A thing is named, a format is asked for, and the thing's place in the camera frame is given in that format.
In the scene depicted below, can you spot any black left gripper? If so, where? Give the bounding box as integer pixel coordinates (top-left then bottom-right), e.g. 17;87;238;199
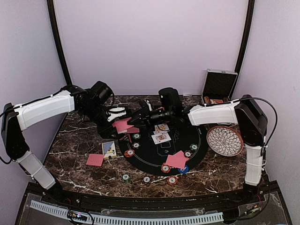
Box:
81;103;119;139

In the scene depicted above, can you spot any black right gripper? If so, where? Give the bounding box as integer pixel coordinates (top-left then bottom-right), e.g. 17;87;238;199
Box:
127;105;173;132

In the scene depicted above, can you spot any red backed card deck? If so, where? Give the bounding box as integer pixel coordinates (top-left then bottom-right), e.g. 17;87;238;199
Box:
112;117;133;134

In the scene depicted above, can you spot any face-up nine diamonds card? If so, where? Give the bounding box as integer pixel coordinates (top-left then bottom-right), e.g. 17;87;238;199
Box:
155;123;169;132

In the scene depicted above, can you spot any face-up king card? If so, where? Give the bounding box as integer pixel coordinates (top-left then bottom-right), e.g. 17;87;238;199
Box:
151;132;171;144

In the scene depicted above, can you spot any red card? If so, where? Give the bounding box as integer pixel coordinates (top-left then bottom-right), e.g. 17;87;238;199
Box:
165;155;185;169
165;151;189;169
127;127;140;134
86;154;104;166

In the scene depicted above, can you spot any blue small blind button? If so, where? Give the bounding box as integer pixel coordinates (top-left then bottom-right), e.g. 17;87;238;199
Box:
178;165;189;174

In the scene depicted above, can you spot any red yellow poker chip stack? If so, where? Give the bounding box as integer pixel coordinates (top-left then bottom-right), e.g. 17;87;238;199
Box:
167;176;178;185

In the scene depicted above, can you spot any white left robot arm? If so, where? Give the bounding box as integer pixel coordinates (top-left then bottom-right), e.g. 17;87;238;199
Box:
1;81;116;204

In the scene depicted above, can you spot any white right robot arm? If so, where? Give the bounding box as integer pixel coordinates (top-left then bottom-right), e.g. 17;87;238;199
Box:
128;94;268;203

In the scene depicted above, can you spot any blue backed card deck box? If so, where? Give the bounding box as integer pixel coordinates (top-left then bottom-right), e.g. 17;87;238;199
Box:
102;141;117;159

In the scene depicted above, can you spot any red triangle all-in marker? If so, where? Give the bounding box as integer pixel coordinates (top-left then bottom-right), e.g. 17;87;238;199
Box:
119;134;132;143

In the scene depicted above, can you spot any round black poker mat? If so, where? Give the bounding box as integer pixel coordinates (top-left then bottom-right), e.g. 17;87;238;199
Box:
118;122;208;176

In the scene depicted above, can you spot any green poker chip stack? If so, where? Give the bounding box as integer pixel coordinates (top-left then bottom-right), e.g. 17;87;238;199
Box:
121;173;131;183

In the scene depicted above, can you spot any black red poker chip stack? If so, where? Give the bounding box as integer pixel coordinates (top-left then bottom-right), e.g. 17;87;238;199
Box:
143;176;151;183

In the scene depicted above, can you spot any purple and orange chip roll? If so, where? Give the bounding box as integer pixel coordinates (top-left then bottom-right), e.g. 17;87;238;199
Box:
203;96;212;105

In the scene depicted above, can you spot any boxed card deck in case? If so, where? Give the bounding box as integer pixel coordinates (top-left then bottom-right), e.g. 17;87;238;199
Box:
210;99;223;104

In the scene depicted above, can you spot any aluminium poker case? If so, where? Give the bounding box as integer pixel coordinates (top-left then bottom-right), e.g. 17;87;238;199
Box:
201;69;238;104

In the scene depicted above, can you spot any patterned ceramic plate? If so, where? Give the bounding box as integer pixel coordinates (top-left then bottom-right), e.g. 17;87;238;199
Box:
206;126;244;157

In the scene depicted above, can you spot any white slotted cable duct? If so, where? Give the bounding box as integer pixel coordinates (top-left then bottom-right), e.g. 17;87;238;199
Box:
30;200;224;225

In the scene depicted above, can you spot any black left frame post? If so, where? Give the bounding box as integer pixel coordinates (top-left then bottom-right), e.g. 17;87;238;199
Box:
46;0;73;86

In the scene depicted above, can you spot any black corner frame post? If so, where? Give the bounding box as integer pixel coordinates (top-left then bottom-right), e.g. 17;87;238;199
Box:
234;0;255;74

